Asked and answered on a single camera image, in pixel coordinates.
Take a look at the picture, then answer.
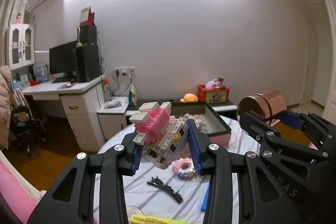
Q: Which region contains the rose gold cylinder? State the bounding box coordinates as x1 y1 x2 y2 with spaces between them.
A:
237 90 287 121

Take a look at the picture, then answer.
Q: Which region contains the black hair clip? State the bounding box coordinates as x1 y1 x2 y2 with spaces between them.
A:
146 176 183 204

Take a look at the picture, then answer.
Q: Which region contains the pink white block figure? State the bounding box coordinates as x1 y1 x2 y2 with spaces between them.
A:
129 102 189 169

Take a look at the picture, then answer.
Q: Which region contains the yellow highlighter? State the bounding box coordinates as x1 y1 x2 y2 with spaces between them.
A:
129 214 186 224

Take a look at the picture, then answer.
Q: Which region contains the pink block donut figure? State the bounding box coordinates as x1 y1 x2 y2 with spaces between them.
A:
171 157 196 180

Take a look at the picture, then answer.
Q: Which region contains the pink pig figurine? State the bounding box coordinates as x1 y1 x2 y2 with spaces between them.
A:
184 113 207 133

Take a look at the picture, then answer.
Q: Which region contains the white low side table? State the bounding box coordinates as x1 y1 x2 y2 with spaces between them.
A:
97 97 129 140

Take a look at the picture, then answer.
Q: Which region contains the pink black storage box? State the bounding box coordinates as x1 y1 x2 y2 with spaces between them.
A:
171 101 231 146

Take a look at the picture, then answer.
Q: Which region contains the snack bag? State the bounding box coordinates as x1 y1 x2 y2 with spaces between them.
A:
129 84 138 107

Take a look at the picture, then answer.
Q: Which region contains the white striped quilt cover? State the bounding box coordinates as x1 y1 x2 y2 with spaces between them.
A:
93 114 263 224

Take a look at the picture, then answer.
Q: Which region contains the red toy box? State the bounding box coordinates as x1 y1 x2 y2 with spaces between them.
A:
197 85 230 104

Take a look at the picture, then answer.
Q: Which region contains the white desk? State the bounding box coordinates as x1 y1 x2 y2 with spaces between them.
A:
22 76 105 152

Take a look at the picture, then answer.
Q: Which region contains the red cap bottle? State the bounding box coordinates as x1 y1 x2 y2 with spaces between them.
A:
102 77 112 102

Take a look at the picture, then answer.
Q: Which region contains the pink plush toy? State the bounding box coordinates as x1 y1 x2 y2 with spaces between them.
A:
205 79 218 91

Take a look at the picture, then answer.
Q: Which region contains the orange octopus plush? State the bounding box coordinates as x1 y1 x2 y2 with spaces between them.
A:
180 93 198 103

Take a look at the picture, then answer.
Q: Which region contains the black computer tower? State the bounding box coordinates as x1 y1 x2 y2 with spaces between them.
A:
75 44 101 83

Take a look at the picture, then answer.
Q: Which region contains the pink quilt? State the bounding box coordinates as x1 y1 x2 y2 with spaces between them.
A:
1 155 41 223

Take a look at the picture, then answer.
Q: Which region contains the black computer monitor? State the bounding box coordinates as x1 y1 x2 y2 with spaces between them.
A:
49 41 77 83

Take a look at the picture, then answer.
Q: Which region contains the black speaker box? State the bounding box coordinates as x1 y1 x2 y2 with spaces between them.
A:
79 24 97 44

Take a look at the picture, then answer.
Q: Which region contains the red desk calendar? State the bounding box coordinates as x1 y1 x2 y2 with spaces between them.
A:
80 6 95 26

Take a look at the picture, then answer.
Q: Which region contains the white glass door cabinet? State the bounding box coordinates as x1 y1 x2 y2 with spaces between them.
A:
6 24 35 71

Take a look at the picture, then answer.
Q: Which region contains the pink doll on cabinet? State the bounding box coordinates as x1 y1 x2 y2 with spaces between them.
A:
15 12 22 24

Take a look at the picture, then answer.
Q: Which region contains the beige curtain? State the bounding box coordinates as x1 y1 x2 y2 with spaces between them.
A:
1 0 28 65

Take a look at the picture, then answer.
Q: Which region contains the wall power outlet strip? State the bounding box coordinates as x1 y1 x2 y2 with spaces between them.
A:
114 67 135 77

